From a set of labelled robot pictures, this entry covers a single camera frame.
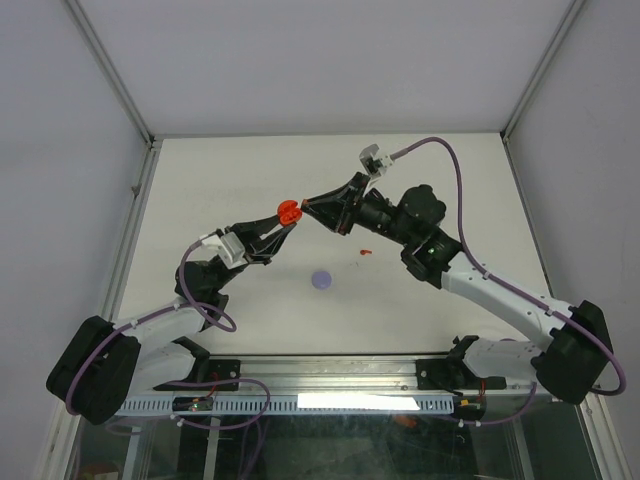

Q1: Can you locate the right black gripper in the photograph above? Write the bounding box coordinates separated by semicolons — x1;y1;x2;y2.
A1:
301;173;416;249

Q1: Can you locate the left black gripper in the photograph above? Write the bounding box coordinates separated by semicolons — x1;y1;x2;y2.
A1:
211;213;295;293

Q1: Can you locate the red charging case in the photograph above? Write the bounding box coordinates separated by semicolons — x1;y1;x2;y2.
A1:
277;200;303;226

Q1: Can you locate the purple charging case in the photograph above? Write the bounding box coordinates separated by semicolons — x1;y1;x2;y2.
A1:
311;270;332;290

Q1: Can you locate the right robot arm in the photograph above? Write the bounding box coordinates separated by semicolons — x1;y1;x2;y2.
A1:
301;173;613;405

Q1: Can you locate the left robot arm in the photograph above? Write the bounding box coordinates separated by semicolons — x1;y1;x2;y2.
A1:
46;214;301;425

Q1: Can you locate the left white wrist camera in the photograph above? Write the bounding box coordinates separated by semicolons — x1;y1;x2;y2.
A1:
199;232;248;270

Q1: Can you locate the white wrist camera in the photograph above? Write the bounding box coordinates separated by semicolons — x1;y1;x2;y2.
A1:
199;232;248;270
359;144;394;180

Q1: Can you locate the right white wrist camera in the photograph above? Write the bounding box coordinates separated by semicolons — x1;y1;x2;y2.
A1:
359;144;394;180

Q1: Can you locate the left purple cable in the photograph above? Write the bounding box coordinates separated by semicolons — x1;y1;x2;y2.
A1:
64;239;274;480

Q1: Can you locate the purple cable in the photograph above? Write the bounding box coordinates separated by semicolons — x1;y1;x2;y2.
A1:
392;136;627;429
64;239;274;480

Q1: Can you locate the aluminium mounting rail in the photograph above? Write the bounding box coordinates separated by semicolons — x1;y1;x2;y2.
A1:
115;351;536;397

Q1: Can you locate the slotted cable duct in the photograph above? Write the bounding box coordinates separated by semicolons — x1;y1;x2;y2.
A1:
116;394;454;417

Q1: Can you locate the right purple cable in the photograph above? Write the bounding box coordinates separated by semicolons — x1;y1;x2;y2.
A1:
392;136;627;429

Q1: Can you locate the left aluminium frame post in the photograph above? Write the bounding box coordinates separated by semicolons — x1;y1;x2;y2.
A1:
61;0;156;149

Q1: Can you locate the aluminium frame post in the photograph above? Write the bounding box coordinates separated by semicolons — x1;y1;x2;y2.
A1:
61;0;156;149
500;0;588;144

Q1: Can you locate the right aluminium frame post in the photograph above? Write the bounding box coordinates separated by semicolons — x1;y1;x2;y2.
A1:
500;0;588;144

